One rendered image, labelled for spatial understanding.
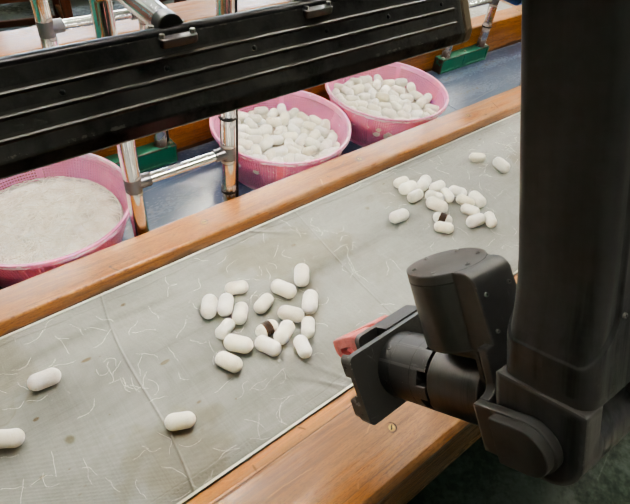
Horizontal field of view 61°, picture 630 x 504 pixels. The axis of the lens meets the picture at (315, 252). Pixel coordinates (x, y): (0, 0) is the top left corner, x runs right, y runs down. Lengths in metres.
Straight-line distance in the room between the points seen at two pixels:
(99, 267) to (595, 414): 0.61
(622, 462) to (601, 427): 1.37
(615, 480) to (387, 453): 1.13
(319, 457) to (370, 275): 0.30
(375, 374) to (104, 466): 0.31
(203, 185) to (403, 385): 0.67
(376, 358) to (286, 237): 0.40
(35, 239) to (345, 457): 0.54
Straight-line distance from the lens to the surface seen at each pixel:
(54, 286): 0.75
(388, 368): 0.45
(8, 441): 0.65
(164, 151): 1.06
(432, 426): 0.63
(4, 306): 0.75
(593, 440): 0.34
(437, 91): 1.26
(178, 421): 0.62
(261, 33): 0.53
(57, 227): 0.88
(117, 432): 0.64
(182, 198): 0.99
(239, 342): 0.66
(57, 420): 0.67
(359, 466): 0.59
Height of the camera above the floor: 1.30
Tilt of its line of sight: 44 degrees down
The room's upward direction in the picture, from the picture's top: 8 degrees clockwise
